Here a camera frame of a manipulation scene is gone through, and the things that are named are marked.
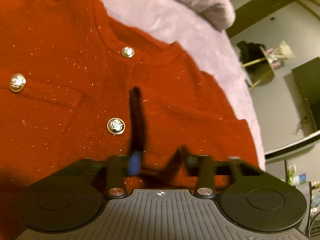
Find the red knit cardigan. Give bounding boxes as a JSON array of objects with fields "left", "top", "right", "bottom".
[{"left": 1, "top": 0, "right": 258, "bottom": 239}]

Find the white tv shelf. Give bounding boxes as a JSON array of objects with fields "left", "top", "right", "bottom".
[{"left": 265, "top": 131, "right": 320, "bottom": 161}]

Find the purple bed sheet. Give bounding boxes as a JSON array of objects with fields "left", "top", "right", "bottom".
[{"left": 101, "top": 0, "right": 266, "bottom": 170}]

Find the black television screen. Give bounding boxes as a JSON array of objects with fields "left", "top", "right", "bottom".
[{"left": 292, "top": 57, "right": 320, "bottom": 131}]

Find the yellow-legged side table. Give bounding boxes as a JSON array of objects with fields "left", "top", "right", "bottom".
[{"left": 241, "top": 46, "right": 283, "bottom": 90}]

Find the black clothes pile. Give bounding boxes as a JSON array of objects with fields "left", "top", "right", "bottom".
[{"left": 236, "top": 41, "right": 266, "bottom": 64}]

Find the wrapped flower bouquet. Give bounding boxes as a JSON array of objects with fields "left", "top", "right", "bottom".
[{"left": 266, "top": 40, "right": 295, "bottom": 68}]

